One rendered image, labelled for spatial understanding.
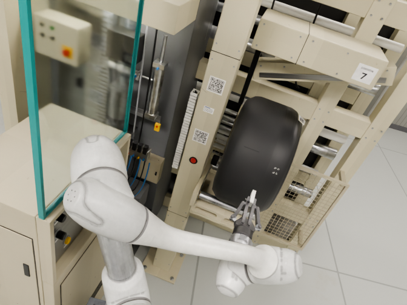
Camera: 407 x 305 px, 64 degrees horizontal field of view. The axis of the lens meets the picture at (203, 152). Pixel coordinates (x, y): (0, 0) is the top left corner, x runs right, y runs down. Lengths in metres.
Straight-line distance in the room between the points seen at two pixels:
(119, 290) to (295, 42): 1.29
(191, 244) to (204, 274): 1.67
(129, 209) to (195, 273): 1.83
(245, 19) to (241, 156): 0.56
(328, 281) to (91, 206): 2.51
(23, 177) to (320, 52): 1.33
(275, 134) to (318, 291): 1.73
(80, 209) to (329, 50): 1.30
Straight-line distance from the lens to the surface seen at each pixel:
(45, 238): 1.19
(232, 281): 1.12
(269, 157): 1.43
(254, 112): 1.49
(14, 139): 1.41
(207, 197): 1.76
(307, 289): 2.87
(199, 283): 2.53
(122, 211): 0.76
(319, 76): 1.84
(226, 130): 2.04
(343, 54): 1.67
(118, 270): 1.19
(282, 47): 1.66
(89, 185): 0.74
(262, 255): 1.01
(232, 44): 1.41
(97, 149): 0.87
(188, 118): 1.61
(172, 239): 0.89
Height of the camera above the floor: 2.14
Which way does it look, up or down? 37 degrees down
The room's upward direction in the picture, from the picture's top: 18 degrees clockwise
